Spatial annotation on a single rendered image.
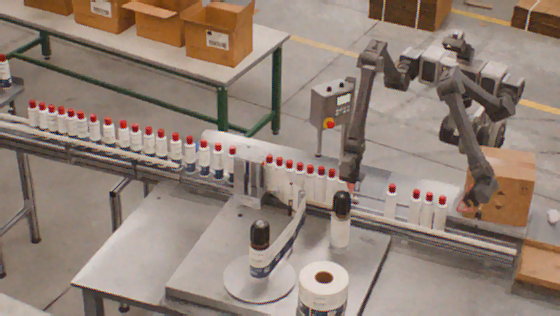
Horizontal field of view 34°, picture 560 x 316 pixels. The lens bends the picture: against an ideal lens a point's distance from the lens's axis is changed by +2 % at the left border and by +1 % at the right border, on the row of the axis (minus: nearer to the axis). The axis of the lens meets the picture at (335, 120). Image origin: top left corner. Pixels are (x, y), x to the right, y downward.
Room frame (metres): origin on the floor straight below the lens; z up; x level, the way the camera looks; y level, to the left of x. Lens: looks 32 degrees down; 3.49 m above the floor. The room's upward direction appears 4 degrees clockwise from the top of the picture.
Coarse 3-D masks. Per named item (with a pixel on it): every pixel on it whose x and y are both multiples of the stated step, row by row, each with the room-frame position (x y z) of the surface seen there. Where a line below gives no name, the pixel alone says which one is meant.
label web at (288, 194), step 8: (272, 176) 3.48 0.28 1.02; (280, 176) 3.44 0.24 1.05; (272, 184) 3.48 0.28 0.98; (280, 184) 3.44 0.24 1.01; (288, 184) 3.39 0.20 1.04; (280, 192) 3.44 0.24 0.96; (288, 192) 3.39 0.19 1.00; (296, 192) 3.36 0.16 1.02; (288, 200) 3.39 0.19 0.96; (296, 200) 3.36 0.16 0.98; (304, 200) 3.28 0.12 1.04; (296, 208) 3.36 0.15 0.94; (304, 208) 3.29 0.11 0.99; (296, 216) 3.16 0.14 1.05; (304, 216) 3.29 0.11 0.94; (296, 224) 3.16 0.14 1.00; (296, 232) 3.17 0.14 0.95
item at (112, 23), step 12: (72, 0) 5.43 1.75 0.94; (84, 0) 5.39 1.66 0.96; (96, 0) 5.36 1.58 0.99; (108, 0) 5.32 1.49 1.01; (120, 0) 5.33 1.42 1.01; (132, 0) 5.44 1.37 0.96; (84, 12) 5.40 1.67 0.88; (96, 12) 5.36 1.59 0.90; (108, 12) 5.33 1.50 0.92; (120, 12) 5.31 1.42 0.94; (132, 12) 5.46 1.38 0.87; (84, 24) 5.40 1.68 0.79; (96, 24) 5.37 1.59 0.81; (108, 24) 5.33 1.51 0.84; (120, 24) 5.33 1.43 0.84; (132, 24) 5.45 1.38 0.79
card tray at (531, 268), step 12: (528, 240) 3.33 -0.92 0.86; (528, 252) 3.27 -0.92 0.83; (540, 252) 3.28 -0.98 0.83; (552, 252) 3.29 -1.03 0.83; (528, 264) 3.19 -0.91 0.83; (540, 264) 3.20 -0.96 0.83; (552, 264) 3.20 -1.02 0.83; (516, 276) 3.09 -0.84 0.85; (528, 276) 3.07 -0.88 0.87; (540, 276) 3.11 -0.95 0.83; (552, 276) 3.12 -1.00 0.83; (552, 288) 3.04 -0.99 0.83
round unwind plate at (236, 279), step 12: (240, 264) 3.00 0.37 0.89; (288, 264) 3.02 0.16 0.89; (228, 276) 2.92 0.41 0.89; (240, 276) 2.92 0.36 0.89; (276, 276) 2.93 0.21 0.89; (288, 276) 2.94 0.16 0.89; (228, 288) 2.84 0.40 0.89; (240, 288) 2.85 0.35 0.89; (252, 288) 2.85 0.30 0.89; (264, 288) 2.86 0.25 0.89; (276, 288) 2.86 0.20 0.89; (288, 288) 2.87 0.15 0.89; (252, 300) 2.78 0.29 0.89; (264, 300) 2.79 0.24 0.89
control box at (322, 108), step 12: (324, 84) 3.58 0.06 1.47; (336, 84) 3.59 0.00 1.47; (312, 96) 3.54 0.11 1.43; (324, 96) 3.48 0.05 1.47; (312, 108) 3.54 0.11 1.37; (324, 108) 3.48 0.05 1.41; (312, 120) 3.53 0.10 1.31; (324, 120) 3.48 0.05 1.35; (336, 120) 3.52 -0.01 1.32; (348, 120) 3.57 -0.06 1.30
